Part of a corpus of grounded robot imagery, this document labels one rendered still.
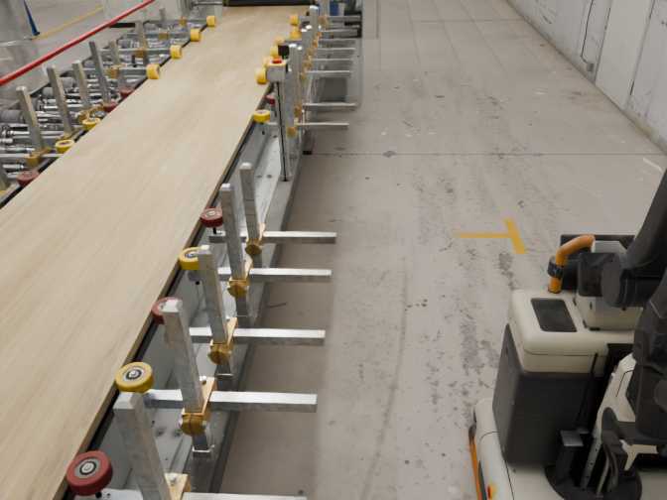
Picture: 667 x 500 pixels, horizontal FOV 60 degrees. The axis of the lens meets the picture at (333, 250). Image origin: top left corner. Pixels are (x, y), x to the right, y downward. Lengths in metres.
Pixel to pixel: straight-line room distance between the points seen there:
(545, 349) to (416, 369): 1.10
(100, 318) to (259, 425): 1.03
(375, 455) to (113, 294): 1.18
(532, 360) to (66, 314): 1.24
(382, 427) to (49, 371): 1.36
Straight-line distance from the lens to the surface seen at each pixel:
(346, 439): 2.38
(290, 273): 1.75
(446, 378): 2.63
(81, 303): 1.71
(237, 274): 1.72
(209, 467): 1.47
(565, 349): 1.66
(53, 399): 1.45
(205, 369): 1.81
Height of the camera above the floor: 1.84
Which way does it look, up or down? 33 degrees down
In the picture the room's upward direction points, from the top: 2 degrees counter-clockwise
